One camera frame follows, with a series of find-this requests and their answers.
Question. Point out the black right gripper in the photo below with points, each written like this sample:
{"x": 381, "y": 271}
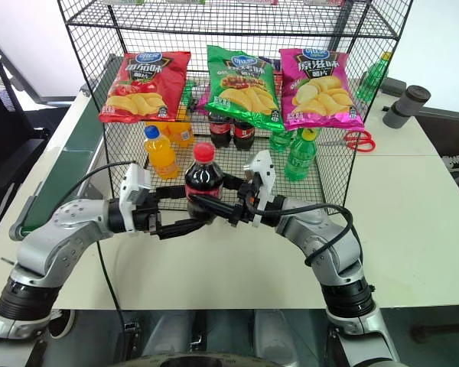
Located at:
{"x": 246, "y": 204}

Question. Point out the green potato chips bag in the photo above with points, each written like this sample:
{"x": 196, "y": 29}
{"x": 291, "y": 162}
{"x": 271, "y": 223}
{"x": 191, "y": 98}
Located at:
{"x": 245, "y": 88}

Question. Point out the green soda bottle yellow cap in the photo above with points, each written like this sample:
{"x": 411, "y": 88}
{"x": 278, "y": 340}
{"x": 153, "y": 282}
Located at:
{"x": 300, "y": 160}
{"x": 373, "y": 82}

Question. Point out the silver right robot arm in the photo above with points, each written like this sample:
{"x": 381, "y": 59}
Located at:
{"x": 329, "y": 244}

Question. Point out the magenta potato chips bag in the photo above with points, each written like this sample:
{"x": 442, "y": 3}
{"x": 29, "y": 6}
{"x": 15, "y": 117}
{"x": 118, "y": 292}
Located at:
{"x": 321, "y": 91}

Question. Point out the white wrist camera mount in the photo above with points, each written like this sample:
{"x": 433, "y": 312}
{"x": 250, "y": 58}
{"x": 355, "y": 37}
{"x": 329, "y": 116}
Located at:
{"x": 265, "y": 164}
{"x": 132, "y": 183}

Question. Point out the small green snack pack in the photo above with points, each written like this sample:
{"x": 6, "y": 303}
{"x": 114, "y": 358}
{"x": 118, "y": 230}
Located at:
{"x": 187, "y": 95}

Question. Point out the green white snack bag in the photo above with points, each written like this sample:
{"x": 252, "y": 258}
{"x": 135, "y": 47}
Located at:
{"x": 122, "y": 1}

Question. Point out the red potato chips bag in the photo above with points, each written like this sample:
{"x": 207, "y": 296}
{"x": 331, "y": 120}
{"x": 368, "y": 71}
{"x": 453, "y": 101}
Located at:
{"x": 145, "y": 84}

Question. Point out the cola bottle red label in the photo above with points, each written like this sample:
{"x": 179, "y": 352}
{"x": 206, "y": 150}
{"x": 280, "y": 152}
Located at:
{"x": 220, "y": 134}
{"x": 244, "y": 134}

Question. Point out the black office chair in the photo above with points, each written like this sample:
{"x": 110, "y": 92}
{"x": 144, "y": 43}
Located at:
{"x": 19, "y": 153}

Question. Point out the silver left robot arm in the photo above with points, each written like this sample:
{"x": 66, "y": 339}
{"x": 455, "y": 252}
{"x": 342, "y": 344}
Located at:
{"x": 61, "y": 237}

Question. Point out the cola bottle red cap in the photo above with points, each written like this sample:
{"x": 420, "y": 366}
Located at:
{"x": 203, "y": 179}

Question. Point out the green conveyor belt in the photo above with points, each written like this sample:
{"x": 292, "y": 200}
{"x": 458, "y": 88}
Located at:
{"x": 76, "y": 153}

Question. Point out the grey cylinder roller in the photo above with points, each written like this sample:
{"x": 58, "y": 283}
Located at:
{"x": 405, "y": 107}

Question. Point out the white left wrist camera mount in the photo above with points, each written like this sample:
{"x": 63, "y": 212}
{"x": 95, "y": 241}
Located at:
{"x": 132, "y": 183}

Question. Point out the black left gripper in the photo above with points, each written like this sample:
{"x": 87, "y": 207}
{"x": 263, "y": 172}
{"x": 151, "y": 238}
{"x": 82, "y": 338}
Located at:
{"x": 147, "y": 219}

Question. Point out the orange soda bottle blue cap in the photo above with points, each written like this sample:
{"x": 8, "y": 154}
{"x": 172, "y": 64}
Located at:
{"x": 162, "y": 154}

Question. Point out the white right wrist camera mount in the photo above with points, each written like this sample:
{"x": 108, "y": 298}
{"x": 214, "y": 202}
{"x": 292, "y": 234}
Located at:
{"x": 265, "y": 164}

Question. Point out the pink snack bag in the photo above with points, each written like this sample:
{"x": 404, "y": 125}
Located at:
{"x": 245, "y": 2}

